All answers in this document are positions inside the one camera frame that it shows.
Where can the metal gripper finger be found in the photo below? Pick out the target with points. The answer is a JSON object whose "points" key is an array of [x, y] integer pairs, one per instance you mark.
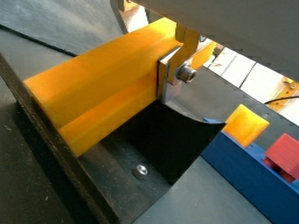
{"points": [[177, 65]]}

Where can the long yellow double-square block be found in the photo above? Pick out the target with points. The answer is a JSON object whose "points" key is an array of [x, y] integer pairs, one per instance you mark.
{"points": [[94, 91]]}

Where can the blue shape-sorter board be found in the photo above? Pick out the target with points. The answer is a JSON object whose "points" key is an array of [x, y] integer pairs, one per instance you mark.
{"points": [[269, 193]]}

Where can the short yellow notched block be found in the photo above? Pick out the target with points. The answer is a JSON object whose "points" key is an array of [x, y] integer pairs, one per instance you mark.
{"points": [[244, 125]]}

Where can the red pentagon block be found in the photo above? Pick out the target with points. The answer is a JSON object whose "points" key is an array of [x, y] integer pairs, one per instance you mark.
{"points": [[281, 157]]}

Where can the black curved stand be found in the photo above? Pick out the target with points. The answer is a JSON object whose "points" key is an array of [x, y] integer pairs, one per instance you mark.
{"points": [[128, 170]]}

